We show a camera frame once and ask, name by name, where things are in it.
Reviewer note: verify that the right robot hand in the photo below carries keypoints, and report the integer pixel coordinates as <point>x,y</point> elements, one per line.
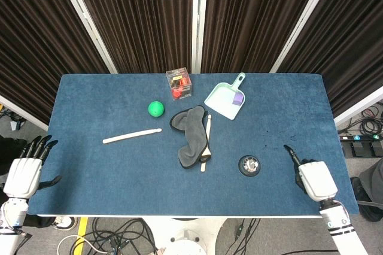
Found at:
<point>314,178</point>

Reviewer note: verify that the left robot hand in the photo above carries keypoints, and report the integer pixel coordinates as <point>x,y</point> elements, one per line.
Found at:
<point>24,174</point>

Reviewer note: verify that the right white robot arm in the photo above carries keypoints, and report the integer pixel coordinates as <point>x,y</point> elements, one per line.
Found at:
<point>342,228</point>

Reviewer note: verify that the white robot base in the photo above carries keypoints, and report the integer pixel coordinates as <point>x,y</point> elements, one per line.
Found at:
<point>187,235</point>

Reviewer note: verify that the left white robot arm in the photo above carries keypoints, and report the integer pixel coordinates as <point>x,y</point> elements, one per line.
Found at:
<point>10,222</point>

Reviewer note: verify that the black shoe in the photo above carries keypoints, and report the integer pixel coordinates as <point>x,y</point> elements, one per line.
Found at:
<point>363,198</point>

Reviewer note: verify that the white sneaker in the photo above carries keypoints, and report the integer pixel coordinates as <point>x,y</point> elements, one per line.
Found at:
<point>64,222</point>

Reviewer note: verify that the purple block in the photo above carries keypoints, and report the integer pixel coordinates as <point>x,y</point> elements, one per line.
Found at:
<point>238,98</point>

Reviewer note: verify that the white drumstick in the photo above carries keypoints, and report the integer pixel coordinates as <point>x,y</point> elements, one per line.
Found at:
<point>131,136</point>
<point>206,144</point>

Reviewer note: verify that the mint green dustpan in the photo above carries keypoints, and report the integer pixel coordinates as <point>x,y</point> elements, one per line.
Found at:
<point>224,99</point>

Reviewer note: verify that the blue table mat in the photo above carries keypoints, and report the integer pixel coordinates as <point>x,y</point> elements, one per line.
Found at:
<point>149,177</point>

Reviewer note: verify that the grey eye mask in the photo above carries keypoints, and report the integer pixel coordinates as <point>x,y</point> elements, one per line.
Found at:
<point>191,135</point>

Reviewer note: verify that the green ball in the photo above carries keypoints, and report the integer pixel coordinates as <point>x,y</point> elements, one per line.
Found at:
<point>156,108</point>

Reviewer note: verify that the clear box with red items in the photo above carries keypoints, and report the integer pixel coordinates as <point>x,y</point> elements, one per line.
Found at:
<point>179,83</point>

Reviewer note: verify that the white folding screen frame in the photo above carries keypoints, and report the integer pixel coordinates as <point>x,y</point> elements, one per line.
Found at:
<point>198,18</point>
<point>22,112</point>
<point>86,18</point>
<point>357,106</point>
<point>303,18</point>

